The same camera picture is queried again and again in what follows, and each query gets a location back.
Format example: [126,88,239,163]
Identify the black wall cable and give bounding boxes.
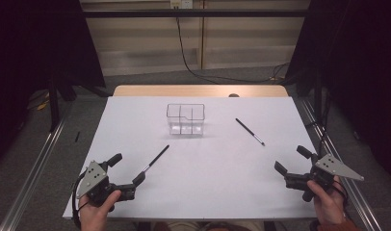
[174,16,292,85]

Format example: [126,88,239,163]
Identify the clear plastic divided organizer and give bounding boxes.
[166,103,206,136]

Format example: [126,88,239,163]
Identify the black pen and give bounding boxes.
[234,117,266,147]

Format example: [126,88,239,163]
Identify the white wall outlet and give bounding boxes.
[169,0,195,10]

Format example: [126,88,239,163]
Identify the black horizontal frame bar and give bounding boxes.
[82,9,309,19]

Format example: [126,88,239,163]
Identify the person's legs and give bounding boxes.
[151,219,275,231]

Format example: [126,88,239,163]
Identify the black stand post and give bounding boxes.
[48,78,62,133]
[313,0,324,127]

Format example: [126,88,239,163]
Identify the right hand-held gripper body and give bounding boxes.
[284,153,365,203]

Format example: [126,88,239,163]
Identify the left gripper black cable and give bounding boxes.
[71,172,90,231]

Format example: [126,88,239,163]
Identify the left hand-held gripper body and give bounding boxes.
[76,160,137,213]

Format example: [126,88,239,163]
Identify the black curtain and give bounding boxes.
[0,0,106,136]
[284,0,391,184]

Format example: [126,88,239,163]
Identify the aluminium floor rail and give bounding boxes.
[299,95,383,231]
[0,102,74,231]

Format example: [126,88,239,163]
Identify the person's right hand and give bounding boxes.
[306,175,346,226]

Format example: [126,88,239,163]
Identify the person's left hand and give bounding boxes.
[78,190,122,231]

